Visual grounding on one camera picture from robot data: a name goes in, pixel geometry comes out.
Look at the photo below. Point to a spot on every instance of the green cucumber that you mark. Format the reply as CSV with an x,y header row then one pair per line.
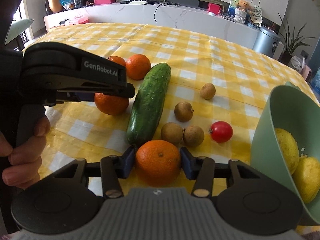
x,y
148,105

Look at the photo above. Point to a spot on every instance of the red cherry tomato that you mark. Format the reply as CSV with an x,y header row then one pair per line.
x,y
221,131

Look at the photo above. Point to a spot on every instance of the magenta box on cabinet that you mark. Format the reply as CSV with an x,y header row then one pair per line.
x,y
101,2

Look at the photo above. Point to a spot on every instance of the teddy bear toy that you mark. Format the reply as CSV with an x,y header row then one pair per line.
x,y
241,11

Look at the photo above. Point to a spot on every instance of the small yellow pear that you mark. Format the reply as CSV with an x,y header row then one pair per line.
x,y
306,178

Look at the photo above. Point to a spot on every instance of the brown longan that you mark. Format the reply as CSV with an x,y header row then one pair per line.
x,y
172,133
193,136
183,111
208,91

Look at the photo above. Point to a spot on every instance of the green colander bowl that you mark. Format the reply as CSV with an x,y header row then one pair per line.
x,y
288,108

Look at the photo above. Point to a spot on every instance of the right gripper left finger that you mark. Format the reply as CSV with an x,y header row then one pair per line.
x,y
126,162

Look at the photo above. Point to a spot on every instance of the white marble tv cabinet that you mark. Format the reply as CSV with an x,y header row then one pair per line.
x,y
178,17

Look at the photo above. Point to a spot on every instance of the tall potted plant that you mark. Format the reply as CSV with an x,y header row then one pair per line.
x,y
292,40

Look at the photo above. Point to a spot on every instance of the yellow checkered tablecloth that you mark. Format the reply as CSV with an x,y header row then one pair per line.
x,y
243,80

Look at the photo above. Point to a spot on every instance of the pink storage box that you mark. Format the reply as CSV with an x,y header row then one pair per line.
x,y
76,20

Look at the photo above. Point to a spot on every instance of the golden vase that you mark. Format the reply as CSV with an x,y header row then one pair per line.
x,y
55,6

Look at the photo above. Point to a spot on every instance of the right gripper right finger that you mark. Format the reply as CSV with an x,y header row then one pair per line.
x,y
190,164

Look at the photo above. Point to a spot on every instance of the grey metal trash bin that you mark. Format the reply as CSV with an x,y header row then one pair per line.
x,y
266,42

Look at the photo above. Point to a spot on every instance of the orange tangerine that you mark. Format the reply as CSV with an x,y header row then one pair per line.
x,y
118,60
158,163
111,105
137,66

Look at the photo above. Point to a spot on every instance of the left hand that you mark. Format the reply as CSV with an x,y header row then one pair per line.
x,y
26,159

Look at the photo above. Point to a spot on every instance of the red box on cabinet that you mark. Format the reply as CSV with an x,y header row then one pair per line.
x,y
214,9

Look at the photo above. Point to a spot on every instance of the large yellow-green pear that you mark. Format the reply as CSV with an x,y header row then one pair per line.
x,y
289,149

